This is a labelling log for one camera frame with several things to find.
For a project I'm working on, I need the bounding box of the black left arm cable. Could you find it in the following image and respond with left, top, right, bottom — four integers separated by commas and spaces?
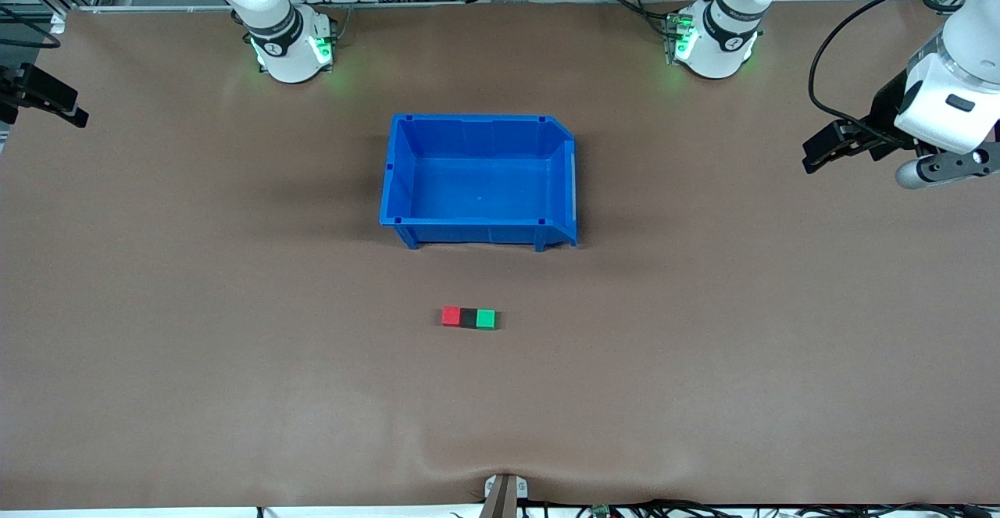
809, 0, 958, 144

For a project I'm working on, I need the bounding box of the metal table edge bracket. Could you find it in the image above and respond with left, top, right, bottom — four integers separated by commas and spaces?
483, 473, 529, 518

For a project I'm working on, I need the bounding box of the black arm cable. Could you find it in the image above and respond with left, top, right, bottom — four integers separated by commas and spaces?
809, 0, 958, 144
0, 4, 62, 50

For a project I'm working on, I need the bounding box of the brown table mat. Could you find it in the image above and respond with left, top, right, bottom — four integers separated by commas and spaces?
0, 1, 1000, 509

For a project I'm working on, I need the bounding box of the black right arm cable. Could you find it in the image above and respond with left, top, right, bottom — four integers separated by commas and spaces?
0, 4, 62, 50

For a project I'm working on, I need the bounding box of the blue plastic bin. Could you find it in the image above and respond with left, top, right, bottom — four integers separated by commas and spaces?
380, 114, 579, 252

